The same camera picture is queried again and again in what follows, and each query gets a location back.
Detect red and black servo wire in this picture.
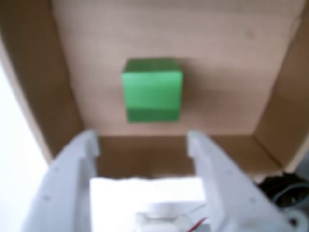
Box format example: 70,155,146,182
187,216,210,232

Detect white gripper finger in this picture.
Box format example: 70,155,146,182
187,130,294,232
20,129,100,232

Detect green cube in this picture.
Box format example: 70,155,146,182
120,58,184,124

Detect brown cardboard box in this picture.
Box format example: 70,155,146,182
0,0,309,182

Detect black table clamp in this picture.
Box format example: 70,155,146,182
255,170,309,211

